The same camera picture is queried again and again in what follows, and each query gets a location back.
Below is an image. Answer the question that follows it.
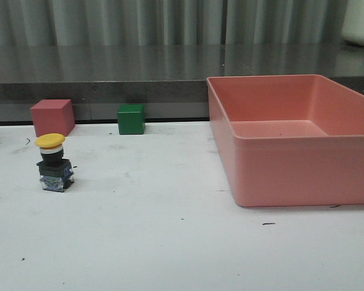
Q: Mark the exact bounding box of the grey stone counter ledge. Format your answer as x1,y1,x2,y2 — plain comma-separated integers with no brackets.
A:
0,43,364,124

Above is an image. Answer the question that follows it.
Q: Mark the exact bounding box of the pink plastic bin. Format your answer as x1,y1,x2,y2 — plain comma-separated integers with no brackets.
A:
207,75,364,207

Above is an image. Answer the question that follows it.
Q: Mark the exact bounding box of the white appliance on counter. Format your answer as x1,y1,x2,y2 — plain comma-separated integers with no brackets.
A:
341,0,364,46

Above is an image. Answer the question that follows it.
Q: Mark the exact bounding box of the grey curtain backdrop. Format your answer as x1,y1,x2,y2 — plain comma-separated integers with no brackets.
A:
0,1,347,46

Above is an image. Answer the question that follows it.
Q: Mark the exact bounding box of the pink cube centre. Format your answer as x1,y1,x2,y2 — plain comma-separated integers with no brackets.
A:
30,99,75,137

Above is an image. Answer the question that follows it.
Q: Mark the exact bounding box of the green cube right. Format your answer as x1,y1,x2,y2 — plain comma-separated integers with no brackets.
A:
117,104,145,135

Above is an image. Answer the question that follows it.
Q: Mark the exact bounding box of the yellow push button switch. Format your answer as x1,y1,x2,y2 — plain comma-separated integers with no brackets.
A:
35,133,74,192

